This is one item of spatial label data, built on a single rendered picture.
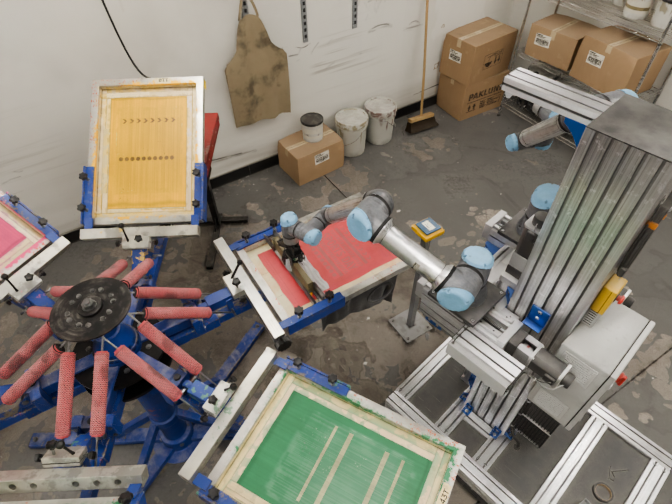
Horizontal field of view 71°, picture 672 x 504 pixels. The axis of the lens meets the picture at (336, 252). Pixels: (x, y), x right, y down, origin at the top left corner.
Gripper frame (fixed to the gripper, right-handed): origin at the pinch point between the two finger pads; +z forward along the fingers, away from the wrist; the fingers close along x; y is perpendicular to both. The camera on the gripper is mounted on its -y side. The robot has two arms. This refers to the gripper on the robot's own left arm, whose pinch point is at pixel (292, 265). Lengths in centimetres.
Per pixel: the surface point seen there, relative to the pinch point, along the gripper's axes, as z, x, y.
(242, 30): -30, 68, -195
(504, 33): 20, 317, -162
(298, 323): 1.2, -13.8, 30.3
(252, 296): -3.3, -25.6, 8.8
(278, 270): 5.3, -5.8, -5.3
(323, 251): 5.3, 19.9, -4.0
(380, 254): 5.3, 43.5, 13.9
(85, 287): -30, -85, -11
